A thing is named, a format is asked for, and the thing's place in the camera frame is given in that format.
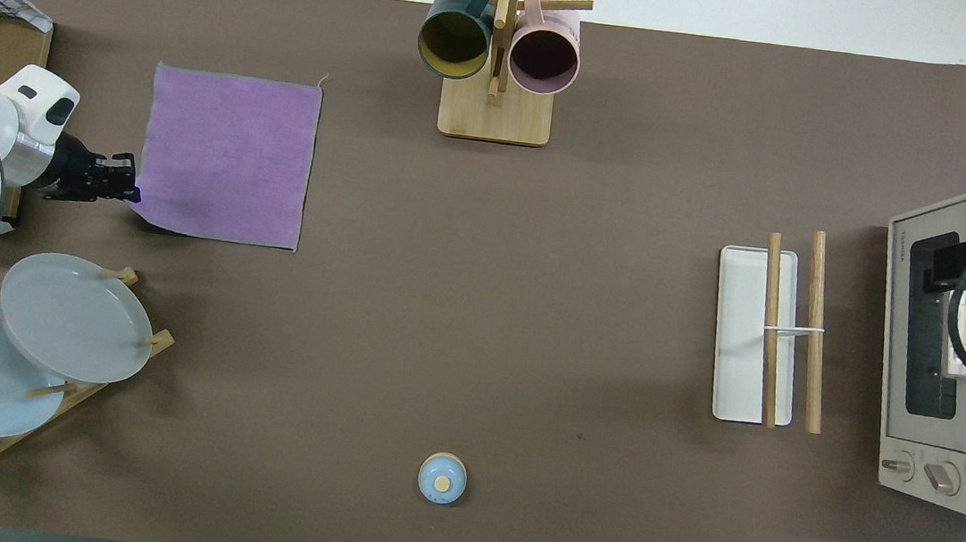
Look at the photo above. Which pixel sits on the grey plate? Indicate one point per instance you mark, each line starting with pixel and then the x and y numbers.
pixel 74 318

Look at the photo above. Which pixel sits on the brown table mat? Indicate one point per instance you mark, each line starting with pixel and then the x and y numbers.
pixel 532 312

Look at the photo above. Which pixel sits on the white rack with wooden bars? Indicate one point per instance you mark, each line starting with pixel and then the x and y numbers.
pixel 741 334

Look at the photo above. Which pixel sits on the wooden mug tree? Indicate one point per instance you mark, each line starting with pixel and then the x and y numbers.
pixel 494 120

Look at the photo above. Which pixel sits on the pink mug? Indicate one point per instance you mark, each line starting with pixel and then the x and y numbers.
pixel 544 57

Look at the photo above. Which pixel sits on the dark teal mug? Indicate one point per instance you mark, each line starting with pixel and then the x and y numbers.
pixel 453 39

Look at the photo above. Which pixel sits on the purple towel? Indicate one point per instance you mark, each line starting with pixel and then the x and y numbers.
pixel 226 154

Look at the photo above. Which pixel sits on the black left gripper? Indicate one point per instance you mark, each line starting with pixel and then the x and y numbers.
pixel 76 170

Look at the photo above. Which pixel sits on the wooden plate rack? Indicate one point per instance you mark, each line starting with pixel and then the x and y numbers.
pixel 157 342

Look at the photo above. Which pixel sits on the blue call bell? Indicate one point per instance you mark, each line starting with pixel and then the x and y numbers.
pixel 442 479

